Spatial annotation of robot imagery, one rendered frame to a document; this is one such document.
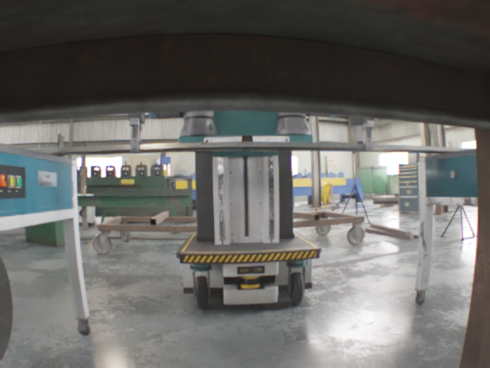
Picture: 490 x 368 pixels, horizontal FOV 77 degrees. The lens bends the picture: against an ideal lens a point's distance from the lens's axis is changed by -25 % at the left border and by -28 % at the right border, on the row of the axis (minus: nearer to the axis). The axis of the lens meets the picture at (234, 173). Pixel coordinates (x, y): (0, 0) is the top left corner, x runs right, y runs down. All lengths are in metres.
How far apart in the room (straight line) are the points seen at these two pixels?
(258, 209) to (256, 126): 0.44
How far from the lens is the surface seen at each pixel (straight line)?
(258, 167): 2.20
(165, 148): 1.29
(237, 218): 2.19
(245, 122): 2.13
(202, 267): 1.95
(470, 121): 0.57
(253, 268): 1.88
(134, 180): 7.49
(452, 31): 0.48
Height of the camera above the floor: 0.61
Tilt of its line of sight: 2 degrees up
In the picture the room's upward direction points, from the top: 1 degrees counter-clockwise
